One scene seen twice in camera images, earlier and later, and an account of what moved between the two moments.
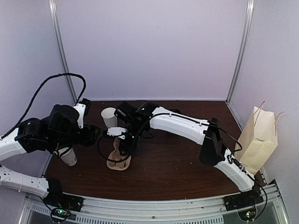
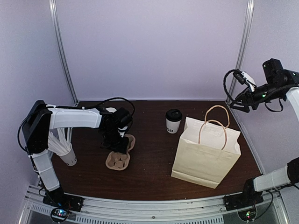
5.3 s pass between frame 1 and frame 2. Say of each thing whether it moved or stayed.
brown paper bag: moved
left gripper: moved
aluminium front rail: stayed
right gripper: moved
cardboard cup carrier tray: stayed
